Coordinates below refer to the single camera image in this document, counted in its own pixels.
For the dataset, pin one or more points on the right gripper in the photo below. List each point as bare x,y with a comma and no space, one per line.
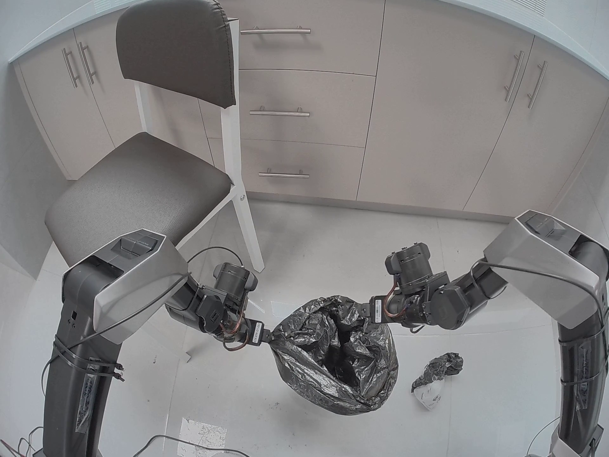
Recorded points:
390,312

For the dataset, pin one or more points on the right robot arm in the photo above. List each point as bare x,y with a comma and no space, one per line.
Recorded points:
537,264

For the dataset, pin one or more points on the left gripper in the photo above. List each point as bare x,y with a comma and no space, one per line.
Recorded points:
242,336

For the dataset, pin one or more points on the beige cabinet with drawers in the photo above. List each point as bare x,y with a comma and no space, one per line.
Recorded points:
428,112

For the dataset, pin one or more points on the crumpled black plastic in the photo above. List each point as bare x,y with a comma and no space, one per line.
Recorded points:
445,364

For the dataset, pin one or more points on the black plastic bag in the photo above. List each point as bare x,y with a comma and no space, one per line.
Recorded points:
304,379

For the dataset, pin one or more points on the crumpled white paper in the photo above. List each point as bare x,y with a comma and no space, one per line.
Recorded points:
428,395

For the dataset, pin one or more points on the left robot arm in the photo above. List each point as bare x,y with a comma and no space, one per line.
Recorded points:
128,279

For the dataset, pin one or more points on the grey padded white-framed chair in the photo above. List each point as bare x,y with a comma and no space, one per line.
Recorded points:
142,183

